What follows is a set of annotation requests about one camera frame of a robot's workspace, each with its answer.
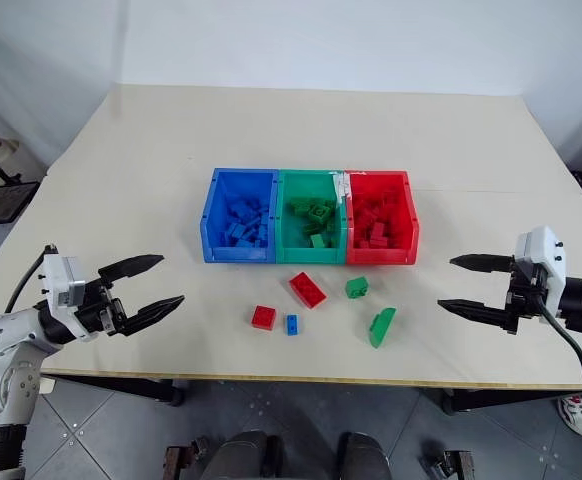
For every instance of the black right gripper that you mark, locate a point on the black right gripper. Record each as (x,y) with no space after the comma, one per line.
(525,295)

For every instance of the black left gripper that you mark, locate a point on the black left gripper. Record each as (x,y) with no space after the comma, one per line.
(102,315)

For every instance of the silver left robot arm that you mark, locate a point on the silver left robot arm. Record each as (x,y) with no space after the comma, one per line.
(0,341)

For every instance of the blue plastic bin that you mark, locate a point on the blue plastic bin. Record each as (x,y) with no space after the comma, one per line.
(211,235)

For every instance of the red plastic bin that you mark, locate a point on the red plastic bin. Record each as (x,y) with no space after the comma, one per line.
(407,225)

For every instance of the curved green building piece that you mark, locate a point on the curved green building piece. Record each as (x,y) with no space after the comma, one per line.
(381,327)

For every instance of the stacked red building bricks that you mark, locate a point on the stacked red building bricks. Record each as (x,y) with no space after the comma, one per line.
(380,235)

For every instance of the square green building brick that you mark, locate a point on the square green building brick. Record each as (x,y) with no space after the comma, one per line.
(357,288)

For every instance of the square red building brick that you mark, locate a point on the square red building brick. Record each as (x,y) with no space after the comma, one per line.
(264,318)

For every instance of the green plastic bin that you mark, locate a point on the green plastic bin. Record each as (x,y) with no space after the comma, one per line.
(285,240)

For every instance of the small blue building brick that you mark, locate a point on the small blue building brick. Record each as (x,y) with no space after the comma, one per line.
(293,325)

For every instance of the white sneaker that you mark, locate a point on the white sneaker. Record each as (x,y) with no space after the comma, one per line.
(578,414)

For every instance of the black mesh tray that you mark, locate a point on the black mesh tray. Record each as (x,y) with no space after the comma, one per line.
(1,202)

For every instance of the small green building brick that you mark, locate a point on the small green building brick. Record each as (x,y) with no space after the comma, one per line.
(319,241)

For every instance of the long red building brick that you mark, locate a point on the long red building brick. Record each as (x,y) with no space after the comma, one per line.
(308,290)

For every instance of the white tape strip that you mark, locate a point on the white tape strip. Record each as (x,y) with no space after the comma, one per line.
(341,187)

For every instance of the dark rounded shape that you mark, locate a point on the dark rounded shape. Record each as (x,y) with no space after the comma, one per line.
(251,457)
(363,457)

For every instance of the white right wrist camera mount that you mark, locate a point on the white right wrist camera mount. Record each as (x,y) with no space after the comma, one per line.
(546,250)

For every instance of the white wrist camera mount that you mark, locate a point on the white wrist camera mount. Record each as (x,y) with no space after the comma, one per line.
(59,279)
(546,250)

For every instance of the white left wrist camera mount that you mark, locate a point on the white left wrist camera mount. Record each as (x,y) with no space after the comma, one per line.
(59,279)

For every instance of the black table leg frame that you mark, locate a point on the black table leg frame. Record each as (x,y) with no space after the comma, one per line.
(511,399)
(121,387)

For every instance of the brown metal bracket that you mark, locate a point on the brown metal bracket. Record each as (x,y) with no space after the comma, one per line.
(183,457)
(451,465)

